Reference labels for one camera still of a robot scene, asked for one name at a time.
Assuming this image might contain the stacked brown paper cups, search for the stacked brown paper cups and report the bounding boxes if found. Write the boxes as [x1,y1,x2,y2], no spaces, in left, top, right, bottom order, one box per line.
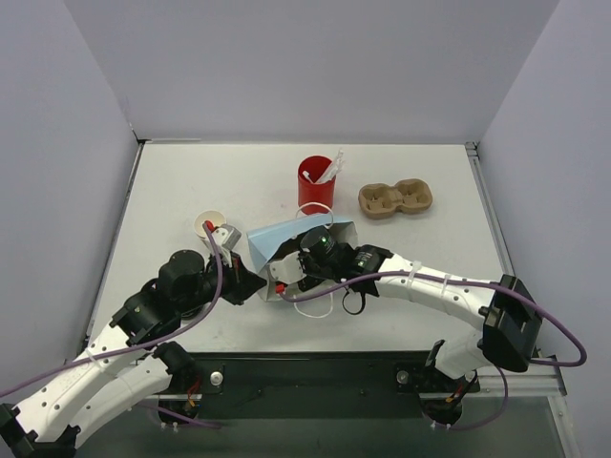
[194,210,227,249]

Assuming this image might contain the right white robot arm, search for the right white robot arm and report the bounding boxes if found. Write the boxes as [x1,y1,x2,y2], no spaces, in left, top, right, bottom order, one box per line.
[298,226,542,389]

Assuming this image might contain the light blue paper bag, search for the light blue paper bag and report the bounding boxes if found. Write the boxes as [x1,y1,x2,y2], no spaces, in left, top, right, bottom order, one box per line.
[246,201,358,302]

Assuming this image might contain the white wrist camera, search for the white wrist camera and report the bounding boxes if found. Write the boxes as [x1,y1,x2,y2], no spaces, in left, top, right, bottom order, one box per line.
[202,220,242,267]
[267,252,306,286]

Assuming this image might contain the red ribbed cylinder holder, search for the red ribbed cylinder holder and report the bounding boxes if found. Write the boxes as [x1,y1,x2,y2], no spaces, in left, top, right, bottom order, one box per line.
[298,156,335,215]

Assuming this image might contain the aluminium table frame rail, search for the aluminium table frame rail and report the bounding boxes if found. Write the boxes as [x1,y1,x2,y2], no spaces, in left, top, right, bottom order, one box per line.
[465,142,567,397]

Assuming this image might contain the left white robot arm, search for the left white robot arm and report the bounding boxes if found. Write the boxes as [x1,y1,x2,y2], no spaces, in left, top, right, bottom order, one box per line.
[1,250,266,457]

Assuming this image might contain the brown cardboard cup carrier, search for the brown cardboard cup carrier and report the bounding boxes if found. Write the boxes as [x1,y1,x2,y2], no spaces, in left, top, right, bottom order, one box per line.
[358,178,433,219]

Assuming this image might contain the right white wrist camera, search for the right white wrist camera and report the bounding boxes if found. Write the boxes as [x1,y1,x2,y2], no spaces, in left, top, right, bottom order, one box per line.
[267,252,306,286]

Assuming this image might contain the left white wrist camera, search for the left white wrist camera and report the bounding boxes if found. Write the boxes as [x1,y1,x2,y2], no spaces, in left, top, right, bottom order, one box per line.
[202,220,242,267]

